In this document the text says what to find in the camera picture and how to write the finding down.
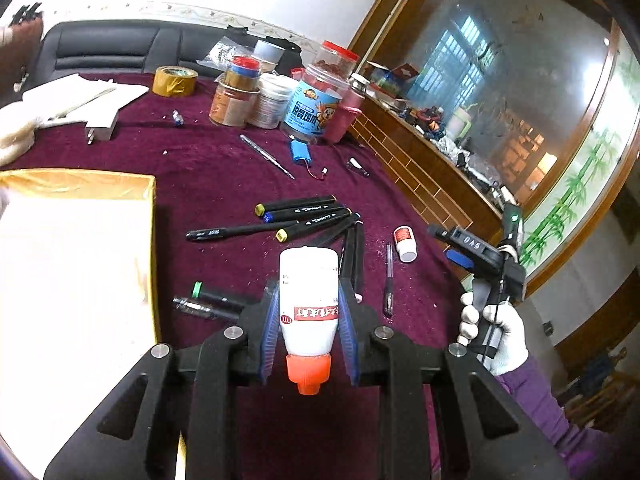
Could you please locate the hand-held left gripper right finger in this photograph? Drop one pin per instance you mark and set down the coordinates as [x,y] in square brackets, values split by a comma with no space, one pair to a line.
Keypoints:
[350,345]

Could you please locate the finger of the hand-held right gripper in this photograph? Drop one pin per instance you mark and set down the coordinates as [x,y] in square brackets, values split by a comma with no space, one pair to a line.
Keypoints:
[459,259]
[440,232]

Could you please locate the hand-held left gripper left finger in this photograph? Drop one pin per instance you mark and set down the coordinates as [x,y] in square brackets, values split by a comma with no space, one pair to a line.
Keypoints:
[269,335]

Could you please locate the small white pill bottle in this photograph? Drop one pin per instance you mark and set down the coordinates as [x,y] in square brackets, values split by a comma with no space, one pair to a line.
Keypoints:
[404,245]

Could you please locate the green cap marker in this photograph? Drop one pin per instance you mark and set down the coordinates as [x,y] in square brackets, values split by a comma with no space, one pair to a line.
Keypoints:
[225,296]

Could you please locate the white bottle with orange cap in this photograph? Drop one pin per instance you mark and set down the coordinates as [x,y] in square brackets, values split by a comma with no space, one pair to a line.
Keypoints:
[307,285]

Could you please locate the black ballpoint pen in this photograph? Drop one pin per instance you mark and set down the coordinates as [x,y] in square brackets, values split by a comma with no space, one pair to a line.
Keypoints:
[388,280]

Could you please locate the clear-cap black pen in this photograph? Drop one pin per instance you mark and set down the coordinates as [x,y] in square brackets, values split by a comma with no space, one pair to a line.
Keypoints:
[200,307]

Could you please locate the bunch of black markers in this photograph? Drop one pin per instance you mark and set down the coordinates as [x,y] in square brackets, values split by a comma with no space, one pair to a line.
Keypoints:
[300,210]

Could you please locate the golden cardboard box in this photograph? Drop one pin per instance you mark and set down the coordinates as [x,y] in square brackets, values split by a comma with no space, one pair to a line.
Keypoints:
[75,270]

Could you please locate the person's right forearm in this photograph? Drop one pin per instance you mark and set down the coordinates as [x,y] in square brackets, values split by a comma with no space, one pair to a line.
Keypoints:
[540,410]

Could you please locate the person's right hand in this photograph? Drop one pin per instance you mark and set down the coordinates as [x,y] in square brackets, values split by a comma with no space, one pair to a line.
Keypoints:
[510,340]

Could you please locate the wooden ledge cabinet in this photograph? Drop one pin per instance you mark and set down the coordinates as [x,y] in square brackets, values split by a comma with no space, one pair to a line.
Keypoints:
[425,175]

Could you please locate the nail clipper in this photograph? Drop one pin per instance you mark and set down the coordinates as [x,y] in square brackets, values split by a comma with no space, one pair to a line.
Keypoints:
[357,166]

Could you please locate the bamboo print glass panel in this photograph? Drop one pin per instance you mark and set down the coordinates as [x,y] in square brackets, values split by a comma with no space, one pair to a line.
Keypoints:
[590,175]

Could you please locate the wooden chair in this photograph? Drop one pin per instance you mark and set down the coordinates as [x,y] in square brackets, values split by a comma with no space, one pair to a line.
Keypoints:
[600,385]

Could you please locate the pink bottle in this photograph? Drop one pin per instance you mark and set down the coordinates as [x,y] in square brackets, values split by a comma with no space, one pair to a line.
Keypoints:
[345,112]

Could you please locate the blue battery pack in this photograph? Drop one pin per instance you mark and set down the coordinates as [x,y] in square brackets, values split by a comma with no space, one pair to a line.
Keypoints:
[301,152]

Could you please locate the blue label plastic jar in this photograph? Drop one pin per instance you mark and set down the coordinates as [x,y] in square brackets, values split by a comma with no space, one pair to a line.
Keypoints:
[312,110]

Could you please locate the maroon tablecloth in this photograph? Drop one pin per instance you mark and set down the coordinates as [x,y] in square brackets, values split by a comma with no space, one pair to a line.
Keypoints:
[200,170]

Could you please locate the silver pen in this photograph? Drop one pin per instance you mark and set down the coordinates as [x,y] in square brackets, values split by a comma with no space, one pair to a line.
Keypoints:
[265,155]

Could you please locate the wood framed mirror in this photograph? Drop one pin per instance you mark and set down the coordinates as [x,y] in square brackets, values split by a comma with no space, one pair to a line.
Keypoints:
[500,60]

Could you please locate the red lid plastic jar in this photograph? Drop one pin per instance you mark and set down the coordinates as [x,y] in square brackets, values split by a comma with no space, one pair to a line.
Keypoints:
[337,60]

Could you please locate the white plastic tub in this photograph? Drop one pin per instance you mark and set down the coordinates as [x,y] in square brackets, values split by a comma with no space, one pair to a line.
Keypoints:
[270,102]

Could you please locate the grey paper cup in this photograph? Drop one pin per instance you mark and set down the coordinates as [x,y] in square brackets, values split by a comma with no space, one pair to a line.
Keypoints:
[269,52]

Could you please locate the gold jar with blue lid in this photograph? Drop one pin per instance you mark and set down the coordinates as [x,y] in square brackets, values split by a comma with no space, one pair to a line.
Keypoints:
[242,74]

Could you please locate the white charger plug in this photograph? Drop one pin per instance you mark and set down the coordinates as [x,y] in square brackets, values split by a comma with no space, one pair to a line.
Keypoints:
[102,127]

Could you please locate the yellow tape roll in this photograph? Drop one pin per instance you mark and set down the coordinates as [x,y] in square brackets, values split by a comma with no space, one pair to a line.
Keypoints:
[175,82]

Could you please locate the clear plastic bag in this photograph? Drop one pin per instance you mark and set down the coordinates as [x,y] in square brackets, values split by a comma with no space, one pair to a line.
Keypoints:
[220,52]

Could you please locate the white paper sheets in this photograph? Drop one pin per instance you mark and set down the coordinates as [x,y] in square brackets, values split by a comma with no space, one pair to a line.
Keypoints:
[75,95]

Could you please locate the black leather sofa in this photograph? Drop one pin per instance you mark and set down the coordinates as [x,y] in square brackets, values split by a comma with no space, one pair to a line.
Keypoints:
[110,45]

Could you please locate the black ornament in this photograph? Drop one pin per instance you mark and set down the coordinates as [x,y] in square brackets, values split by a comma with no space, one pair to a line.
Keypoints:
[25,12]

